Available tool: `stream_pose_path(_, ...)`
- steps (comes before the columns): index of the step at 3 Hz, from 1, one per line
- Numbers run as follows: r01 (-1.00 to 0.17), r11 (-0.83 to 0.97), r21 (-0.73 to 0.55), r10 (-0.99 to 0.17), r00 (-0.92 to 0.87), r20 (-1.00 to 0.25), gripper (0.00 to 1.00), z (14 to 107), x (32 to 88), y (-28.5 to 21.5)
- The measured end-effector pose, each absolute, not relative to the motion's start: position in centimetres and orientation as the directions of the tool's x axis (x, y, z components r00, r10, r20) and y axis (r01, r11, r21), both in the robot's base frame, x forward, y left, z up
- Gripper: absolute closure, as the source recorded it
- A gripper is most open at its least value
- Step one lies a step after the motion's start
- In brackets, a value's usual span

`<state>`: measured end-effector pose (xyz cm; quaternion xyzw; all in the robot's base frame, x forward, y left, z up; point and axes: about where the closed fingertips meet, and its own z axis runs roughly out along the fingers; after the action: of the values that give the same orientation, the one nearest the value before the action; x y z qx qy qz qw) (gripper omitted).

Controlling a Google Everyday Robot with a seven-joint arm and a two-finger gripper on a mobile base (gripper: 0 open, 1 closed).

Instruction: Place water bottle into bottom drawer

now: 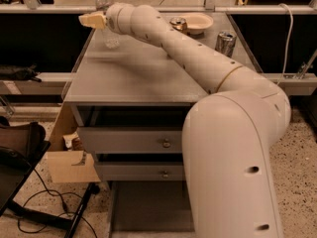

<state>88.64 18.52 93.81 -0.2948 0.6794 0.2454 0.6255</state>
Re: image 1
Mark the clear plastic water bottle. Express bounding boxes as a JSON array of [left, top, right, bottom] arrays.
[[96, 0, 120, 50]]

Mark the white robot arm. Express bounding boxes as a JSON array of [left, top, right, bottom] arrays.
[[79, 3, 291, 238]]

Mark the grey drawer cabinet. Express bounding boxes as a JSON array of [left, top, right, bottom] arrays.
[[63, 11, 265, 183]]

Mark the grey top drawer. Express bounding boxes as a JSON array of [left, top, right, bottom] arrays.
[[77, 127, 181, 154]]

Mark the grey middle drawer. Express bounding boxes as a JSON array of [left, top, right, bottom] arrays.
[[94, 162, 184, 181]]

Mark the grey open bottom drawer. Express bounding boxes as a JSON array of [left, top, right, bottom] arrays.
[[108, 181, 195, 238]]

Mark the gold dented soda can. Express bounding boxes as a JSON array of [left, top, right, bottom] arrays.
[[169, 17, 187, 34]]

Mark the white paper bowl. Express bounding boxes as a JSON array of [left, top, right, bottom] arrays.
[[181, 13, 213, 35]]

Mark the silver blue energy drink can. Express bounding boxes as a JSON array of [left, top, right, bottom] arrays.
[[215, 31, 236, 58]]

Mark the dark bag on cart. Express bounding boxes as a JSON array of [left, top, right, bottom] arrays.
[[0, 116, 46, 170]]

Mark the cardboard box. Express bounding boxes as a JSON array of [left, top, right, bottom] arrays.
[[47, 104, 100, 183]]

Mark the black cart stand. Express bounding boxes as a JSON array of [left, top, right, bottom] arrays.
[[0, 141, 98, 238]]

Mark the black floor cable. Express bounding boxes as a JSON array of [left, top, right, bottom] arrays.
[[16, 168, 99, 238]]

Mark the white hanging cable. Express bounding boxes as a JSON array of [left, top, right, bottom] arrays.
[[276, 3, 295, 86]]

